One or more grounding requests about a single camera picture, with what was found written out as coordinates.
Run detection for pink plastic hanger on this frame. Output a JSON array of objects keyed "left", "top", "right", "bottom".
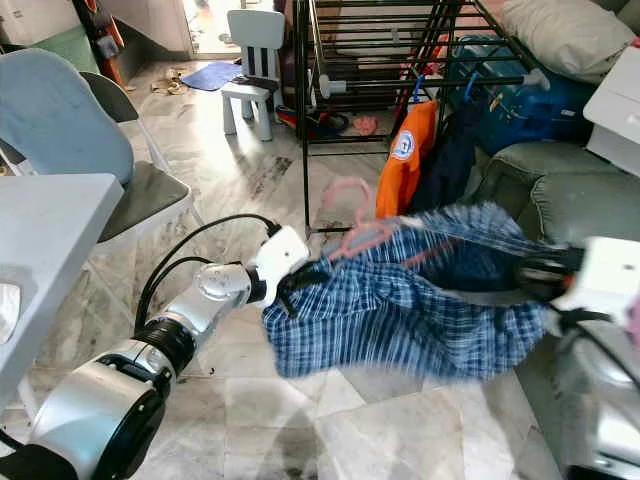
[{"left": 320, "top": 178, "right": 461, "bottom": 266}]

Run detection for blue plaid shorts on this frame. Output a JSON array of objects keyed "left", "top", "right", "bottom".
[{"left": 260, "top": 203, "right": 551, "bottom": 384}]

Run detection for dark green sofa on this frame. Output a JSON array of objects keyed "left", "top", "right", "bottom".
[{"left": 470, "top": 140, "right": 640, "bottom": 251}]

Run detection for white folding table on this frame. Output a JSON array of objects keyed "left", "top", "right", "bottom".
[{"left": 0, "top": 173, "right": 123, "bottom": 401}]

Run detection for black metal drying rack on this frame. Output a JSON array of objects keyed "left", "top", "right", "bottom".
[{"left": 295, "top": 0, "right": 551, "bottom": 236}]

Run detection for navy blue garment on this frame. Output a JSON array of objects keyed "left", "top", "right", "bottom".
[{"left": 420, "top": 95, "right": 491, "bottom": 211}]

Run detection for white cabinet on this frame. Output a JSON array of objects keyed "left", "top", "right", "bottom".
[{"left": 585, "top": 75, "right": 640, "bottom": 179}]

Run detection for large blue bag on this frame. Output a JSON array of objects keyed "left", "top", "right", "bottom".
[{"left": 445, "top": 35, "right": 596, "bottom": 156}]

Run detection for orange shirt with round badge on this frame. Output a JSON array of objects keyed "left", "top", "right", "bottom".
[{"left": 375, "top": 100, "right": 441, "bottom": 221}]

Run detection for light blue cushion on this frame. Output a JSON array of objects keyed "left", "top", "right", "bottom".
[{"left": 0, "top": 48, "right": 136, "bottom": 186}]

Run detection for blue floor mat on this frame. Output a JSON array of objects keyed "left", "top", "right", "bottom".
[{"left": 182, "top": 60, "right": 246, "bottom": 93}]

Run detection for beige slippers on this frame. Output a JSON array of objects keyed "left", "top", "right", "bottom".
[{"left": 150, "top": 68, "right": 191, "bottom": 96}]

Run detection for beige pillow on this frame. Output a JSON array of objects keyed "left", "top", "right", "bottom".
[{"left": 500, "top": 0, "right": 636, "bottom": 86}]

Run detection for white child chair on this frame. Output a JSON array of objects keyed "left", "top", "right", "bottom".
[{"left": 222, "top": 10, "right": 286, "bottom": 141}]

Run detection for white storage box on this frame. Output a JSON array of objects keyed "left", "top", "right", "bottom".
[{"left": 0, "top": 0, "right": 81, "bottom": 46}]

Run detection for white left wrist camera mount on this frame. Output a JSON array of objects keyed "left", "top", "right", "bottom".
[{"left": 245, "top": 225, "right": 311, "bottom": 306}]

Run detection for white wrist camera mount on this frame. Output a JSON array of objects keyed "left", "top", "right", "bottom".
[
  {"left": 245, "top": 225, "right": 311, "bottom": 306},
  {"left": 552, "top": 237, "right": 640, "bottom": 326}
]

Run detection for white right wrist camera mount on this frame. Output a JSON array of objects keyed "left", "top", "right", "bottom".
[{"left": 552, "top": 237, "right": 640, "bottom": 326}]

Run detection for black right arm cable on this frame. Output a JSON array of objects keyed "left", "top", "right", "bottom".
[{"left": 560, "top": 305, "right": 640, "bottom": 391}]

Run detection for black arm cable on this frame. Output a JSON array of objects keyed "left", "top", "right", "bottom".
[
  {"left": 150, "top": 256, "right": 211, "bottom": 301},
  {"left": 560, "top": 305, "right": 640, "bottom": 391},
  {"left": 135, "top": 213, "right": 281, "bottom": 331}
]

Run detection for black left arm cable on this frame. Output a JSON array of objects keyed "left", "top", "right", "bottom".
[
  {"left": 150, "top": 256, "right": 211, "bottom": 301},
  {"left": 135, "top": 213, "right": 281, "bottom": 331}
]

